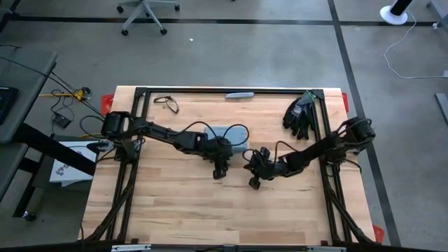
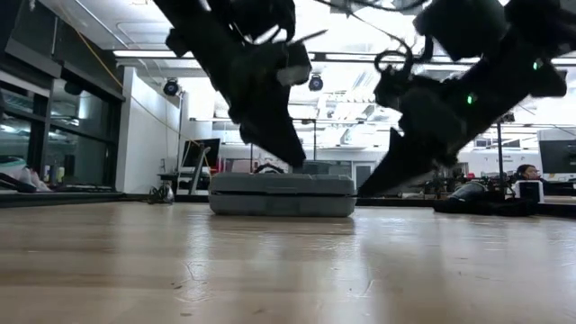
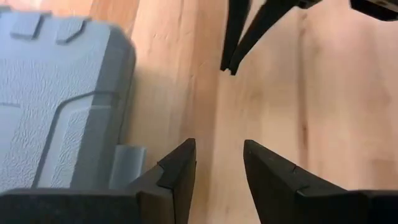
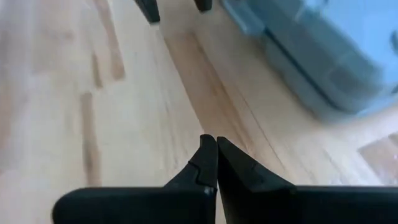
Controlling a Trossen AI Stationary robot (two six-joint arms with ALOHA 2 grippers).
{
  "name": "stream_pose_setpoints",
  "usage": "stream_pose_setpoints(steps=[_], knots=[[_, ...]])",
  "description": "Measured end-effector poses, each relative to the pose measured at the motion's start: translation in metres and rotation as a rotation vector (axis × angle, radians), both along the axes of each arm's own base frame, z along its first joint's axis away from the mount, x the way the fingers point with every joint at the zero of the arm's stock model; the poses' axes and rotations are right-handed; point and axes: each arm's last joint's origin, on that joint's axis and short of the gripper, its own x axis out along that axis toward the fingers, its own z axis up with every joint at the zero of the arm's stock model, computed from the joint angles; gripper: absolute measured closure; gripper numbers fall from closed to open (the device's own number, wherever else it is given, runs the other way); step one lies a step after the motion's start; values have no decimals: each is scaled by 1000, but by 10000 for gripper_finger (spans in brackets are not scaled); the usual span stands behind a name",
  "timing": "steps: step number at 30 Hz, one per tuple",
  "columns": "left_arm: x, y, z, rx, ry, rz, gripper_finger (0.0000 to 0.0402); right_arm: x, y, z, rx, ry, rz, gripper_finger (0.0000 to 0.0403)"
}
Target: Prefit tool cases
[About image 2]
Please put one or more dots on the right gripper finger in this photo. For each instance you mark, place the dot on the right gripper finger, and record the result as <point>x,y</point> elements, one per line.
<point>400,166</point>

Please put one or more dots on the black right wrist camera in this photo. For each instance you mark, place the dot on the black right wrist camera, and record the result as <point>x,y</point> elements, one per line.
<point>396,87</point>

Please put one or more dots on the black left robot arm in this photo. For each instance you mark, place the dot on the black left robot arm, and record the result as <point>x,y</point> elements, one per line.
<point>216,27</point>

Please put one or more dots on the person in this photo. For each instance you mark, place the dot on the person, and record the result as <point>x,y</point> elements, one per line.
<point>527,172</point>

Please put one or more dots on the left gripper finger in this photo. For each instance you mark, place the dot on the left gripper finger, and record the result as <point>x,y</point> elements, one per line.
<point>279,144</point>

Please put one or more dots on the grey plastic tool case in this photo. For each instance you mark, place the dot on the grey plastic tool case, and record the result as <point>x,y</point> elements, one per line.
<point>283,195</point>

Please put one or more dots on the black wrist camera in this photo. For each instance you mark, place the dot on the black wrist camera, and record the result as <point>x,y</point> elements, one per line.
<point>396,87</point>
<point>294,67</point>

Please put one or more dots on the black camera pole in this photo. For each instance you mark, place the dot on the black camera pole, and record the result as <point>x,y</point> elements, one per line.
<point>500,148</point>

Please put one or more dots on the black monitor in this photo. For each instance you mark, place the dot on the black monitor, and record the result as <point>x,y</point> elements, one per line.
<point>558,156</point>
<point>202,153</point>

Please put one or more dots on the black work glove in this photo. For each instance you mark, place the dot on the black work glove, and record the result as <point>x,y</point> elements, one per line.
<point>468,191</point>

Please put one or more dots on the black aluminium table frame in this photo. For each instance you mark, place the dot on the black aluminium table frame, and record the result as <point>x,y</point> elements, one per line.
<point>63,198</point>

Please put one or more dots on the white easel stand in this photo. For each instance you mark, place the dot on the white easel stand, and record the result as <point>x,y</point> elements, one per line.
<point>193,180</point>

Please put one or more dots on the white box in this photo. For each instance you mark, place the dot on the white box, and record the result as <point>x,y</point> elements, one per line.
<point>530,191</point>

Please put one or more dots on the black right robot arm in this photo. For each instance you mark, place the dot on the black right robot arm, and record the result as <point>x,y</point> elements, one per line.
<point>517,45</point>

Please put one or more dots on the white crumpled bag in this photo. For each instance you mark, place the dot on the white crumpled bag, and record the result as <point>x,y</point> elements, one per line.
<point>18,173</point>

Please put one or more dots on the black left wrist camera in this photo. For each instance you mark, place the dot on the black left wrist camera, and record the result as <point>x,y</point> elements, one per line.
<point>294,67</point>

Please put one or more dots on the black round hanging fixture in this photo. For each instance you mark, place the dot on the black round hanging fixture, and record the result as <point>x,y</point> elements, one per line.
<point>316,83</point>
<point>171,87</point>

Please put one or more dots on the black background robot arm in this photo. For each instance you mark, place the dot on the black background robot arm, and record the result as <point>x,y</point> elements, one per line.
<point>268,168</point>

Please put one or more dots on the grey framed mesh panel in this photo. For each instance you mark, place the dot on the grey framed mesh panel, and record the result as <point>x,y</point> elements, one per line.
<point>319,167</point>

